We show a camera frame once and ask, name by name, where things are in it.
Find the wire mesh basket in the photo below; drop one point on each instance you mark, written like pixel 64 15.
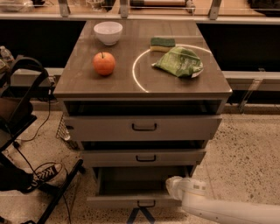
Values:
pixel 62 133

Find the black white sneaker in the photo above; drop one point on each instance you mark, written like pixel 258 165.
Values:
pixel 38 178

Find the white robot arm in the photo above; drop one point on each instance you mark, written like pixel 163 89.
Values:
pixel 192 195

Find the grey drawer cabinet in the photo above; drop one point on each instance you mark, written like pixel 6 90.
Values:
pixel 136 88

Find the white bowl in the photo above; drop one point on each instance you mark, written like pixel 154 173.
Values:
pixel 108 32

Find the red apple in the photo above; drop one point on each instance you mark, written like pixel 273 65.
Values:
pixel 104 63

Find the grey drawer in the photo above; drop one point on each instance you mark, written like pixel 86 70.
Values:
pixel 142 128
pixel 131 187
pixel 124 158

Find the green yellow sponge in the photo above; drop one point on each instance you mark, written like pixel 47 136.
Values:
pixel 162 44

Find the green chip bag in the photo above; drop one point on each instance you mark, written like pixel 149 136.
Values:
pixel 180 62

